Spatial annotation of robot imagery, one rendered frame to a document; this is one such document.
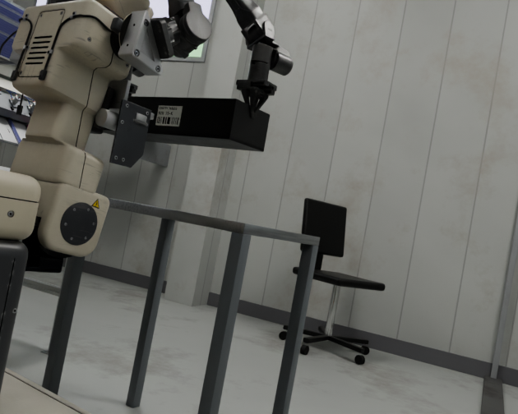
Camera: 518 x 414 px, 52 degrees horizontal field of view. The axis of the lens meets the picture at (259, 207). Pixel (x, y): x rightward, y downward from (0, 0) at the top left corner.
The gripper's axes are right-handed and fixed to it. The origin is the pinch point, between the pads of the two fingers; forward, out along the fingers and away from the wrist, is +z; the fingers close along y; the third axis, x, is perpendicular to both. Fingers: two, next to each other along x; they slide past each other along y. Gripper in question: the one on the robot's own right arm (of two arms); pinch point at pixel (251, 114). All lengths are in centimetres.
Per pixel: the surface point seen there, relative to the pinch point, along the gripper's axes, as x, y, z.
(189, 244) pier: -246, 225, 60
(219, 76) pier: -249, 226, -95
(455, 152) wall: -310, 24, -52
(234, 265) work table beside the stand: 3.3, -5.6, 42.0
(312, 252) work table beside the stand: -38, -6, 36
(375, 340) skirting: -300, 60, 108
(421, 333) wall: -308, 27, 94
